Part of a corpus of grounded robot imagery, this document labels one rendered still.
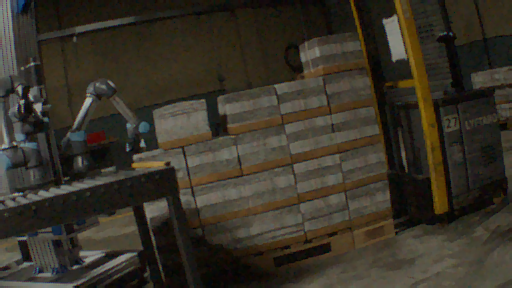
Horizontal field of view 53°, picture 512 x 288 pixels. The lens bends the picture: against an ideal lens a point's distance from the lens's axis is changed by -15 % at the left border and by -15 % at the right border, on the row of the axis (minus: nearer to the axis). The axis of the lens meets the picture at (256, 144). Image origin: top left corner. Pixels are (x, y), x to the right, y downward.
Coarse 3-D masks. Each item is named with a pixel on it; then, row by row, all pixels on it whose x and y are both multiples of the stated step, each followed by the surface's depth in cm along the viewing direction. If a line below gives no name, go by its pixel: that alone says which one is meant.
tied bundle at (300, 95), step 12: (288, 84) 338; (300, 84) 339; (312, 84) 341; (276, 96) 340; (288, 96) 338; (300, 96) 340; (312, 96) 341; (324, 96) 342; (288, 108) 338; (300, 108) 339; (312, 108) 341; (300, 120) 340
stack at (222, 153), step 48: (192, 144) 331; (240, 144) 333; (288, 144) 340; (336, 144) 345; (192, 192) 327; (240, 192) 333; (288, 192) 339; (192, 240) 329; (240, 240) 334; (336, 240) 346
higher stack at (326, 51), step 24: (312, 48) 351; (336, 48) 344; (360, 48) 347; (336, 72) 344; (360, 72) 347; (336, 96) 344; (360, 96) 348; (336, 120) 344; (360, 120) 348; (360, 168) 349; (384, 168) 352; (360, 192) 348; (384, 192) 353; (360, 216) 349; (384, 216) 355; (360, 240) 350
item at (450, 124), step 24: (432, 96) 383; (456, 96) 347; (480, 96) 350; (408, 120) 392; (456, 120) 346; (480, 120) 351; (408, 144) 400; (456, 144) 346; (480, 144) 351; (408, 168) 408; (456, 168) 347; (480, 168) 351; (504, 168) 356; (456, 192) 348; (480, 192) 351; (504, 192) 361
